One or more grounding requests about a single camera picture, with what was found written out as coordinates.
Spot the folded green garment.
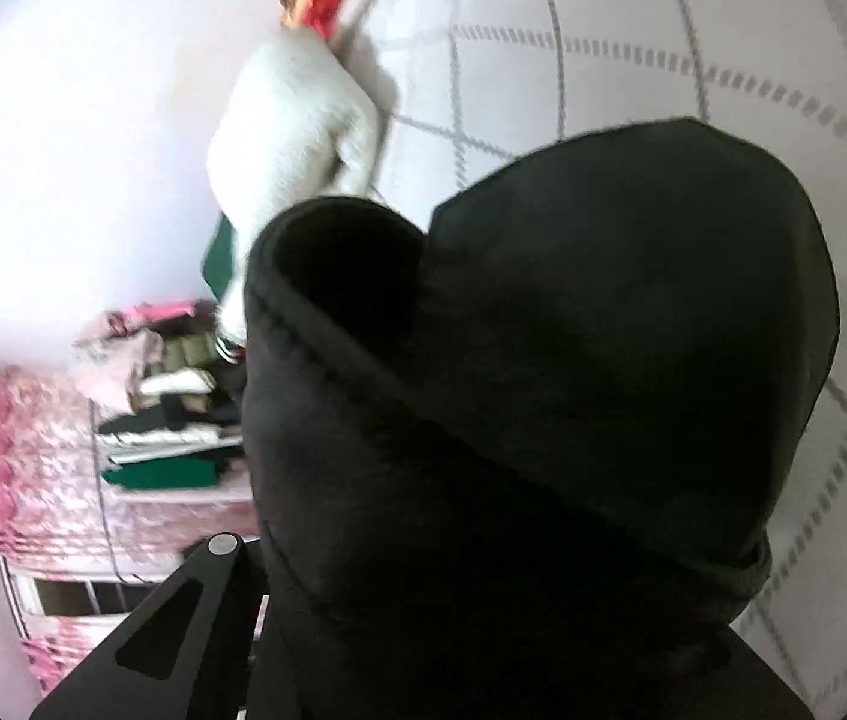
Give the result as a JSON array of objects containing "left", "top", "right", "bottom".
[{"left": 200, "top": 214, "right": 248, "bottom": 365}]

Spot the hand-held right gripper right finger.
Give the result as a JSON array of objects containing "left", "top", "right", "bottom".
[{"left": 723, "top": 626, "right": 816, "bottom": 720}]

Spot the window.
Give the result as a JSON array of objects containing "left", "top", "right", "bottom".
[{"left": 7, "top": 574, "right": 166, "bottom": 616}]

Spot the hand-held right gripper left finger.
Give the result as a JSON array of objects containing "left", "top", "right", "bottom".
[{"left": 28, "top": 531, "right": 271, "bottom": 720}]

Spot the pile of folded clothes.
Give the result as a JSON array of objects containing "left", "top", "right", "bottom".
[{"left": 74, "top": 300, "right": 252, "bottom": 492}]

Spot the folded white sweater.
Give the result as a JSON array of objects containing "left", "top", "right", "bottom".
[{"left": 206, "top": 34, "right": 387, "bottom": 260}]

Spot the pink floral curtain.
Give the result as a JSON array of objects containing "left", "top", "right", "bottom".
[{"left": 0, "top": 367, "right": 263, "bottom": 698}]

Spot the black leather jacket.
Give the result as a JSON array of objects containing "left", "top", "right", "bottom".
[{"left": 239, "top": 116, "right": 840, "bottom": 720}]

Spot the white diamond-patterned cloth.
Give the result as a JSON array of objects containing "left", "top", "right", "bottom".
[{"left": 334, "top": 0, "right": 847, "bottom": 713}]

